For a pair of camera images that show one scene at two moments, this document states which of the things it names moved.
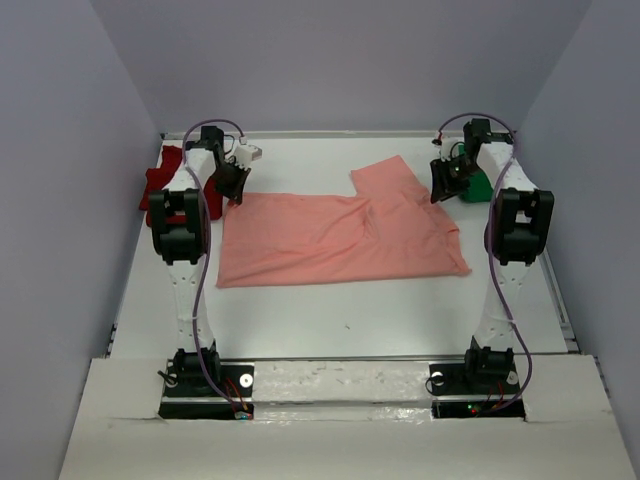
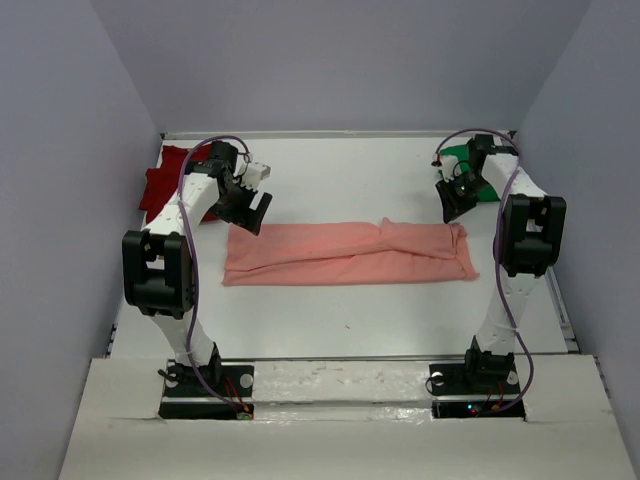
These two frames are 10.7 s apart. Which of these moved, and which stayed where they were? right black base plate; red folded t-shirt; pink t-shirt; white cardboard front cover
Moved: pink t-shirt
Stayed: white cardboard front cover; right black base plate; red folded t-shirt
